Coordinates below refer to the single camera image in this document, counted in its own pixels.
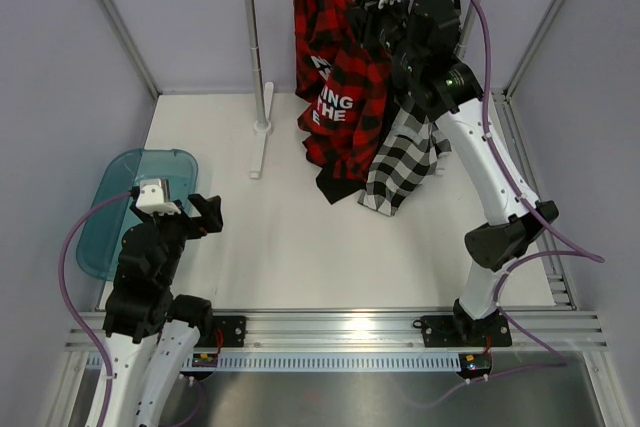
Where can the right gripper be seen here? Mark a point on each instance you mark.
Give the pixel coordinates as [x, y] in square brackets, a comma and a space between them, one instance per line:
[396, 3]

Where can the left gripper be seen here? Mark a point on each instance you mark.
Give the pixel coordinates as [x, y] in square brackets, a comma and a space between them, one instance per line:
[210, 220]

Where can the red black plaid shirt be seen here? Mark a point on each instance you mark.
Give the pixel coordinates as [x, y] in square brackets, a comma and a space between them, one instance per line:
[320, 27]

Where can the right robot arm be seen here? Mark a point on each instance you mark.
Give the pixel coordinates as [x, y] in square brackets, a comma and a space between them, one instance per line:
[515, 216]

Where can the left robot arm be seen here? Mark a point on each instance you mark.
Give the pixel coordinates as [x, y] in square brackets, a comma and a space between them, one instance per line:
[149, 331]

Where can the white black plaid shirt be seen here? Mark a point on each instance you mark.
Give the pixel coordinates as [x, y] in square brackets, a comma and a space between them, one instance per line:
[412, 144]

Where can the teal plastic bin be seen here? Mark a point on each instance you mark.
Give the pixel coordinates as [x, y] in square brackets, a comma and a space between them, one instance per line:
[100, 241]

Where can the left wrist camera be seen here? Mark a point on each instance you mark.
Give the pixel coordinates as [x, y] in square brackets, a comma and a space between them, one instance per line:
[153, 198]

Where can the white cable duct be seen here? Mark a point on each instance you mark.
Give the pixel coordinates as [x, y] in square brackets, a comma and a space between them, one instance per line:
[341, 362]

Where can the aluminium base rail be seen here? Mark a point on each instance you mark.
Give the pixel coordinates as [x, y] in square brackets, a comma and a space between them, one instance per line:
[396, 330]

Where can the right aluminium frame post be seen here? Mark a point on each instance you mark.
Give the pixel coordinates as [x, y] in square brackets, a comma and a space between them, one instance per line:
[532, 47]

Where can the aluminium frame post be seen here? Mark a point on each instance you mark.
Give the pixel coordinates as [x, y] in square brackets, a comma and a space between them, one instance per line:
[532, 47]
[129, 46]

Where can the left aluminium frame post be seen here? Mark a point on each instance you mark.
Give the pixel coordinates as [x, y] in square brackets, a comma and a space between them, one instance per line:
[129, 46]

